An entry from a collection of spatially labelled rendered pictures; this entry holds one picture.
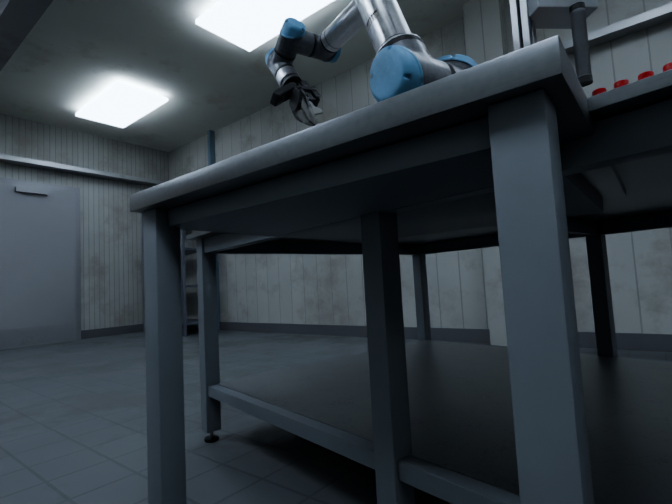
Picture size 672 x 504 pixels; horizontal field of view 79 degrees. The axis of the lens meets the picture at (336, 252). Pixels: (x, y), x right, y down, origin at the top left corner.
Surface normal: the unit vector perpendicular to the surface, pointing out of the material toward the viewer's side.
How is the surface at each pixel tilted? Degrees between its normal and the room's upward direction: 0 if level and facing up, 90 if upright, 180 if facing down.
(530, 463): 90
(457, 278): 90
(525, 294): 90
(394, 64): 97
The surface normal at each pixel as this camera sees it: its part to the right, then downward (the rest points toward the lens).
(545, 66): -0.62, -0.03
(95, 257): 0.78, -0.09
